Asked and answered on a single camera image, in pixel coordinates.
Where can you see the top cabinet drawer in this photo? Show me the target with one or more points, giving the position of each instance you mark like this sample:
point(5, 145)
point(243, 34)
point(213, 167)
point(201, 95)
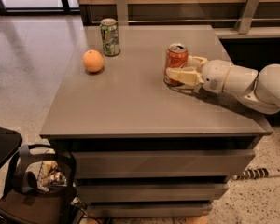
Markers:
point(145, 164)

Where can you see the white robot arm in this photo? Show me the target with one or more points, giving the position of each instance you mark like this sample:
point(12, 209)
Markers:
point(259, 91)

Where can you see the metal bracket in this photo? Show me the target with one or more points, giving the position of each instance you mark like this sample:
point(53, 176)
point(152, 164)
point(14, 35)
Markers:
point(122, 12)
point(243, 24)

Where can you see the cabinet drawer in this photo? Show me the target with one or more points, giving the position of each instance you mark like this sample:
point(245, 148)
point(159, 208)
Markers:
point(145, 164)
point(149, 210)
point(151, 193)

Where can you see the red coke can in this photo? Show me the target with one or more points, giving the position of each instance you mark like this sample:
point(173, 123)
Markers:
point(176, 56)

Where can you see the right metal bracket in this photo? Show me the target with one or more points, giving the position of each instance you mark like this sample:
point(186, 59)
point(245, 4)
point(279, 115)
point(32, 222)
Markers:
point(243, 24)

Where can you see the middle cabinet drawer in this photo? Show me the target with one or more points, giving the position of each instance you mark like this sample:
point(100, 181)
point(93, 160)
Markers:
point(151, 193)

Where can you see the grey drawer cabinet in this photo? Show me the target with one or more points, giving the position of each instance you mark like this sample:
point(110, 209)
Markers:
point(127, 107)

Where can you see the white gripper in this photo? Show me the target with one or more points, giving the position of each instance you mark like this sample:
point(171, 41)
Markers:
point(214, 75)

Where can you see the green soda can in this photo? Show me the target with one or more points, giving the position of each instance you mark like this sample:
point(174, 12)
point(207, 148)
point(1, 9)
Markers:
point(110, 37)

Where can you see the orange fruit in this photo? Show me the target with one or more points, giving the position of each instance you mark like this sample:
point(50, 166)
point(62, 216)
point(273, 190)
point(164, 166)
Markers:
point(93, 61)

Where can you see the bottom cabinet drawer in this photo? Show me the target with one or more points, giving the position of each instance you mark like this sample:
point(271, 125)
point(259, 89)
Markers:
point(149, 210)

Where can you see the black chair seat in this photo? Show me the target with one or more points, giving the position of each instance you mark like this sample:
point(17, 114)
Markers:
point(10, 140)

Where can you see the left metal bracket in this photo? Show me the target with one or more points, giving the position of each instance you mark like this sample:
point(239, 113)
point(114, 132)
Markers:
point(122, 12)

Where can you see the black bag with snacks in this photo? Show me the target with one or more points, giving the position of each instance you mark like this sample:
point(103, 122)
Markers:
point(39, 187)

